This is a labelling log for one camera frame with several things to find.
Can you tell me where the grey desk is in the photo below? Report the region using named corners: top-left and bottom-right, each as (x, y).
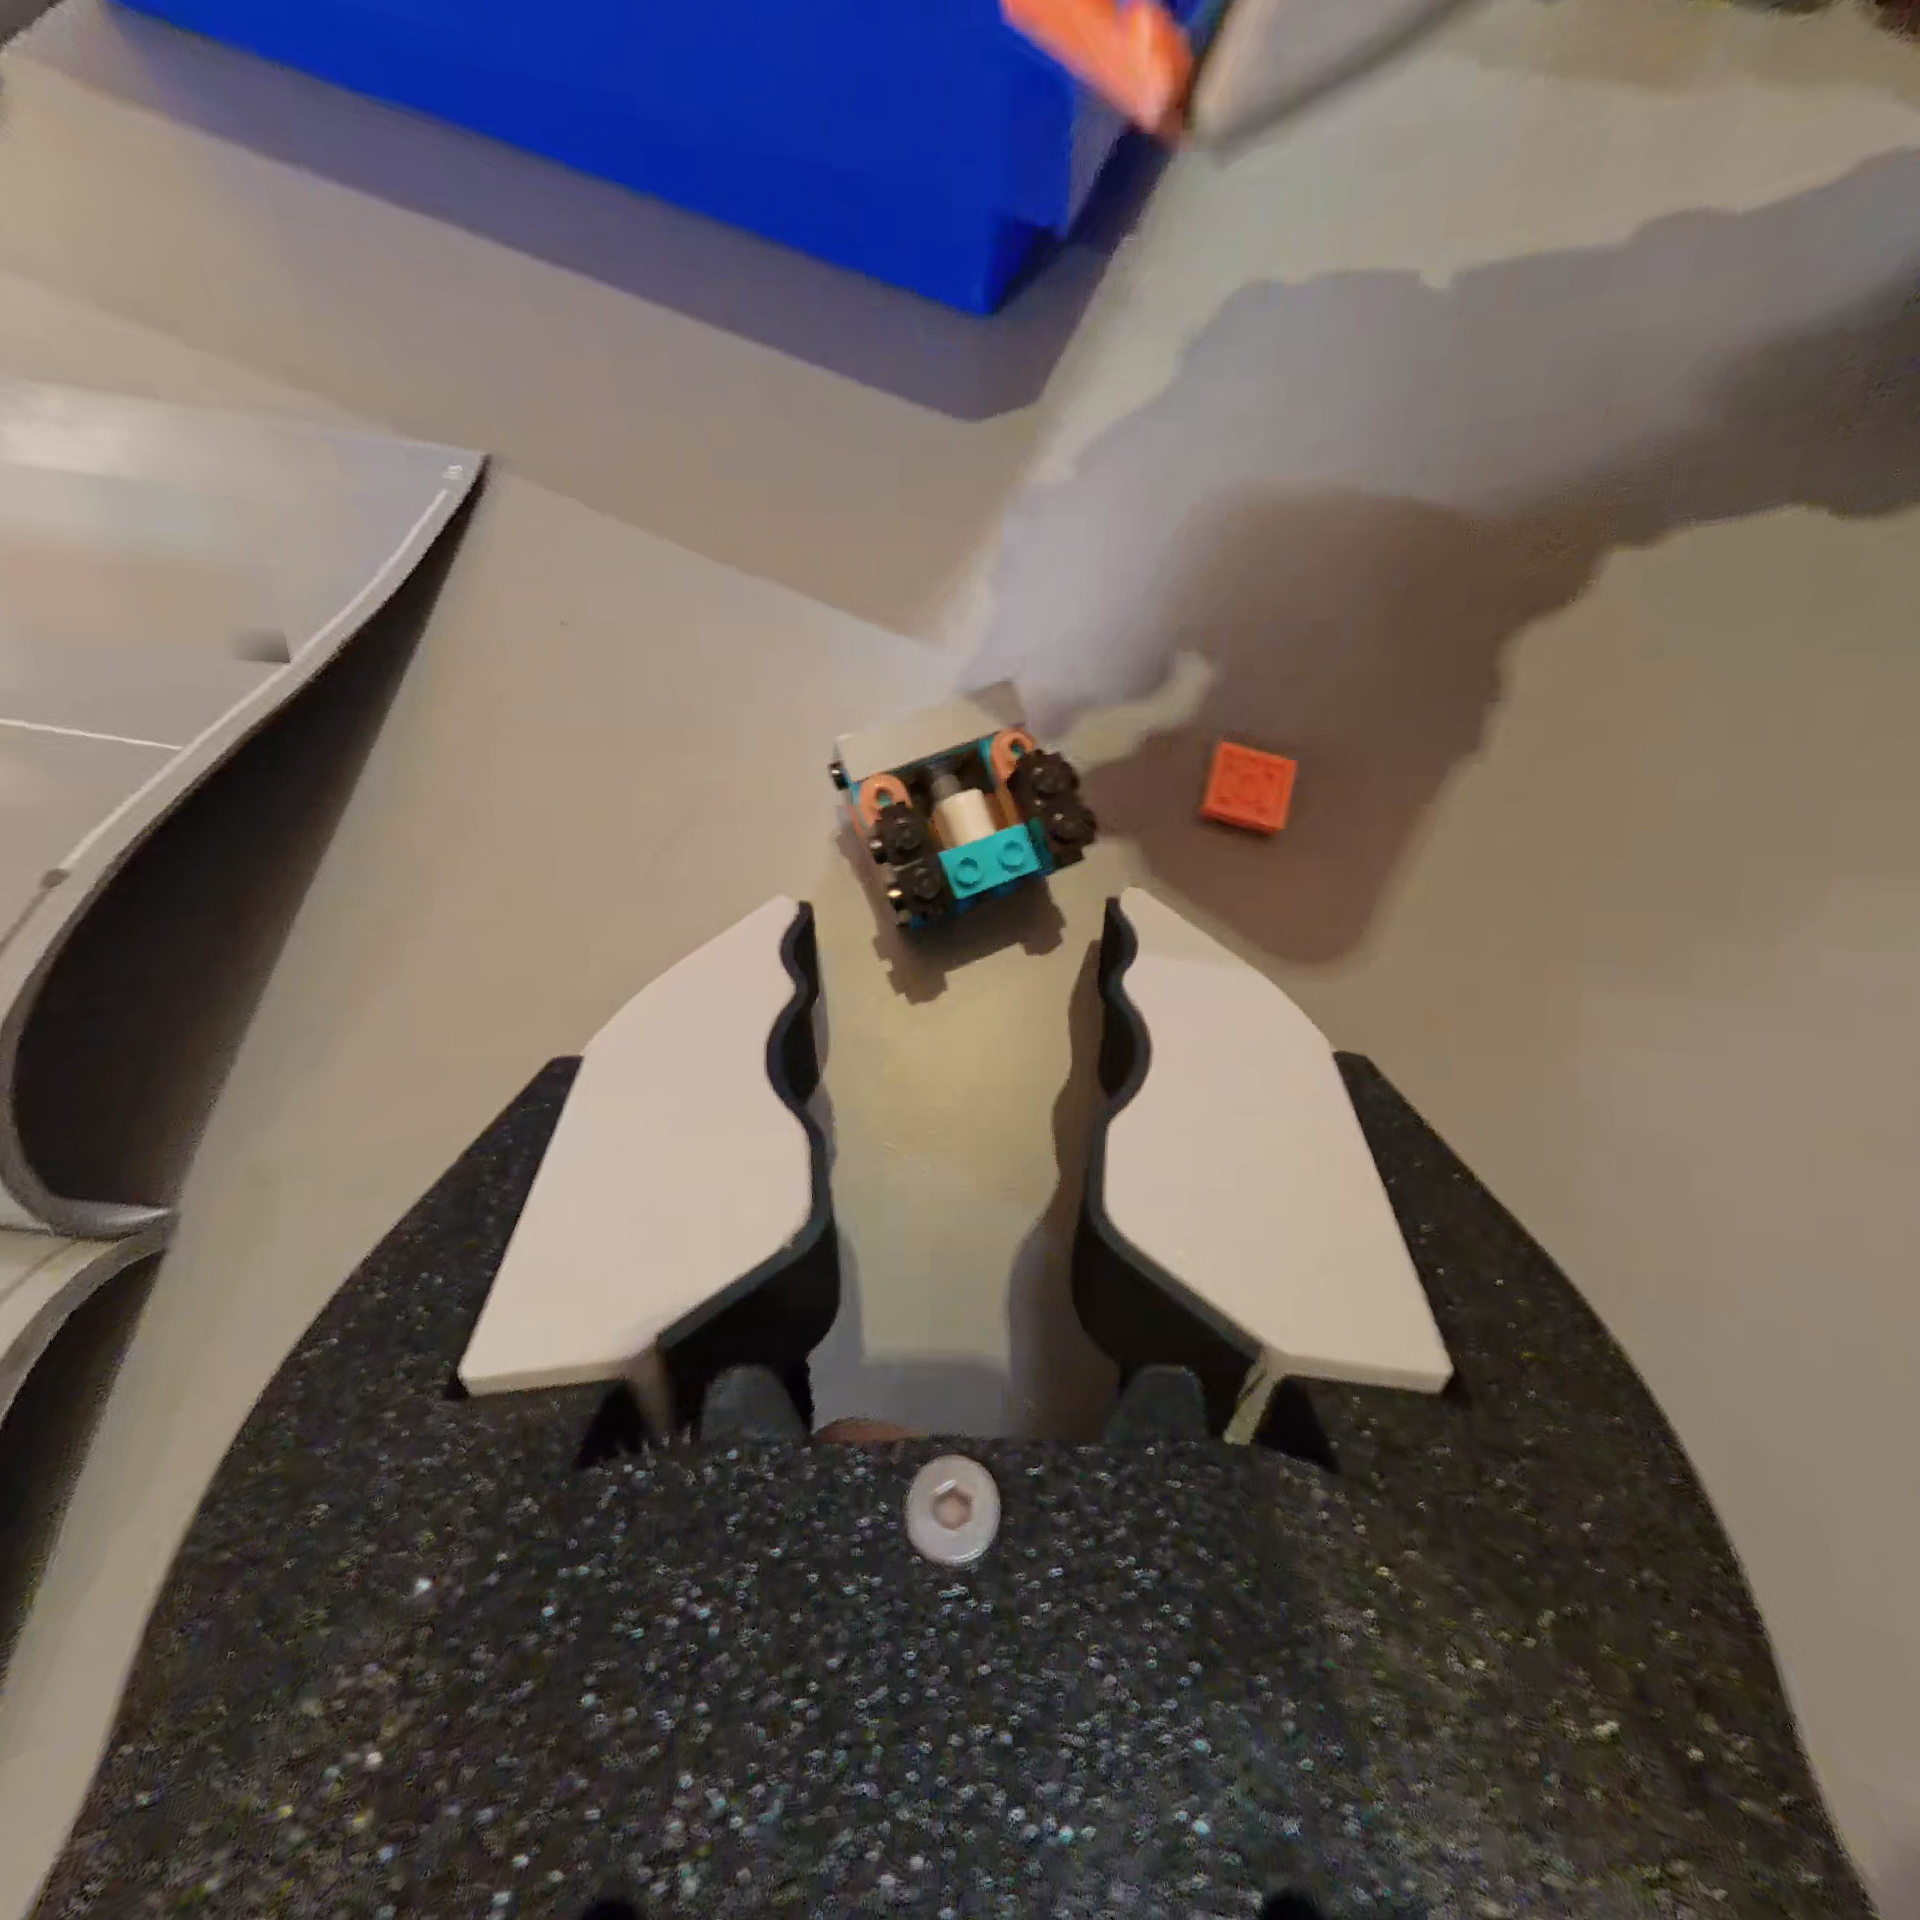
top-left (0, 0), bottom-right (1920, 1920)

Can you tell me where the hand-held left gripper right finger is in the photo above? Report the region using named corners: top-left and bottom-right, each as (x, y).
top-left (1072, 885), bottom-right (1455, 1445)

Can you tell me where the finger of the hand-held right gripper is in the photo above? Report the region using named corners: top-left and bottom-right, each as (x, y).
top-left (1183, 0), bottom-right (1465, 147)

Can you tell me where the orange flat toy plate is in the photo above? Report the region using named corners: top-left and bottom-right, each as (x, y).
top-left (1198, 738), bottom-right (1300, 836)

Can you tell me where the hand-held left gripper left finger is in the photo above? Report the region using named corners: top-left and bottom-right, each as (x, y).
top-left (455, 894), bottom-right (839, 1432)

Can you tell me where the blue plastic bin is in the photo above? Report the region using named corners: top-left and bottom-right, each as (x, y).
top-left (111, 0), bottom-right (1201, 320)

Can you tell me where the orange square toy brick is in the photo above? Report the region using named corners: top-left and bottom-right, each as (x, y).
top-left (1001, 0), bottom-right (1201, 143)

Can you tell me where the grey instruction booklet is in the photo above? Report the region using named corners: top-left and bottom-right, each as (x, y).
top-left (0, 382), bottom-right (488, 1412)

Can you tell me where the multicoloured toy brick model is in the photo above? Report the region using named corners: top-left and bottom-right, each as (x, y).
top-left (825, 682), bottom-right (1099, 940)

